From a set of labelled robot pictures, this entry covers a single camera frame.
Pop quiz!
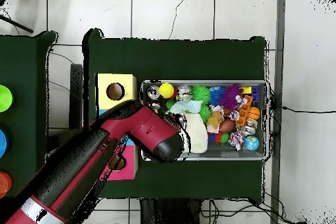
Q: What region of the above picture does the light teal cloth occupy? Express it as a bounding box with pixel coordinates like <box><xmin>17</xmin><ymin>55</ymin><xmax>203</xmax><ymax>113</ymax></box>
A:
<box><xmin>169</xmin><ymin>100</ymin><xmax>203</xmax><ymax>116</ymax></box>

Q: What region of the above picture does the cream knitted cloth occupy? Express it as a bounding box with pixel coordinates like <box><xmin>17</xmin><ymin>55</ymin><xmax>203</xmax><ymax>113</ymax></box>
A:
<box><xmin>182</xmin><ymin>112</ymin><xmax>209</xmax><ymax>154</ymax></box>

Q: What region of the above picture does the purple spiky ball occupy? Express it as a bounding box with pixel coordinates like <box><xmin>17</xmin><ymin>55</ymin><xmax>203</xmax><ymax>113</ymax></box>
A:
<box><xmin>219</xmin><ymin>84</ymin><xmax>243</xmax><ymax>110</ymax></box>

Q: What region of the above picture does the wooden box with three holes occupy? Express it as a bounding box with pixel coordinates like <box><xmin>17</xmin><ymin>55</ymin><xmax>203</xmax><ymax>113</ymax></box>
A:
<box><xmin>96</xmin><ymin>73</ymin><xmax>139</xmax><ymax>182</ymax></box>

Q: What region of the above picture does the clear shallow mesh bin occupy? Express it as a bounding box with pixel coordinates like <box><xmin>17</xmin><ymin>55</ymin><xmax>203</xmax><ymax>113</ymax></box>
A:
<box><xmin>140</xmin><ymin>80</ymin><xmax>272</xmax><ymax>162</ymax></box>

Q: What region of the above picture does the yellow tennis ball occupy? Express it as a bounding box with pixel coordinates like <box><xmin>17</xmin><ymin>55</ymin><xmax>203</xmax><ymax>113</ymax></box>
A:
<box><xmin>159</xmin><ymin>83</ymin><xmax>175</xmax><ymax>99</ymax></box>

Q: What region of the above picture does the silver can with pull tab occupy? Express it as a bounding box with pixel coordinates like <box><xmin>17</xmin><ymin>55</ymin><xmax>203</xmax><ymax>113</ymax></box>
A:
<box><xmin>146</xmin><ymin>85</ymin><xmax>161</xmax><ymax>101</ymax></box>

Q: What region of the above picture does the crushed silver can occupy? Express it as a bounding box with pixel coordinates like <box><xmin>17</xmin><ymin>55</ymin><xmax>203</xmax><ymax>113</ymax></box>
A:
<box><xmin>177</xmin><ymin>84</ymin><xmax>193</xmax><ymax>102</ymax></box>

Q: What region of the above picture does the green spiky ball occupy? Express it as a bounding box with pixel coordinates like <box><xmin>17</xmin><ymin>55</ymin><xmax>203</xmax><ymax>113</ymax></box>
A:
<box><xmin>191</xmin><ymin>85</ymin><xmax>211</xmax><ymax>104</ymax></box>

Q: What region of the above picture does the small orange basketball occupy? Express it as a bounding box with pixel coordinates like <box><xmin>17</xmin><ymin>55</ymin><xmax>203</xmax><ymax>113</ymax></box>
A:
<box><xmin>247</xmin><ymin>106</ymin><xmax>262</xmax><ymax>122</ymax></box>

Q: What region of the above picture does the blue globe ball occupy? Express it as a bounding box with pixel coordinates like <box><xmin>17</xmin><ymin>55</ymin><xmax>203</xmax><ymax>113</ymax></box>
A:
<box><xmin>244</xmin><ymin>135</ymin><xmax>261</xmax><ymax>152</ymax></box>

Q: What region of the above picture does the black side stand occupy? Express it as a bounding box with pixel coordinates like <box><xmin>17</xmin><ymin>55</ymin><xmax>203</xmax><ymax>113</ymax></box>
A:
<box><xmin>47</xmin><ymin>63</ymin><xmax>85</xmax><ymax>151</ymax></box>

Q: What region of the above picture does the dark green side table cloth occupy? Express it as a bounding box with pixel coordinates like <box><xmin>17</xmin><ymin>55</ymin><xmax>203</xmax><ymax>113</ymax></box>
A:
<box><xmin>0</xmin><ymin>32</ymin><xmax>58</xmax><ymax>198</ymax></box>

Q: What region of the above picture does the green disc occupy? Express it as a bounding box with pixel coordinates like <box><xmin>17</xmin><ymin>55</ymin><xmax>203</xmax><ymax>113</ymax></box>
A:
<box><xmin>0</xmin><ymin>84</ymin><xmax>14</xmax><ymax>114</ymax></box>

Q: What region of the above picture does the blue disc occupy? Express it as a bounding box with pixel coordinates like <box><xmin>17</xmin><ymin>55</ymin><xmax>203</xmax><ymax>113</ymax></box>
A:
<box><xmin>0</xmin><ymin>129</ymin><xmax>9</xmax><ymax>159</ymax></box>

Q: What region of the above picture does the red disc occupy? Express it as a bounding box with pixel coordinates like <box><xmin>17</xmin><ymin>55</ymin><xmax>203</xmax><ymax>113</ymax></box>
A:
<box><xmin>0</xmin><ymin>171</ymin><xmax>13</xmax><ymax>198</ymax></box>

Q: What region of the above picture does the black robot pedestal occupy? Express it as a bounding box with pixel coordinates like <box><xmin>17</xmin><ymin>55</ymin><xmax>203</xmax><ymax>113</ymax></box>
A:
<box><xmin>140</xmin><ymin>197</ymin><xmax>211</xmax><ymax>224</ymax></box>

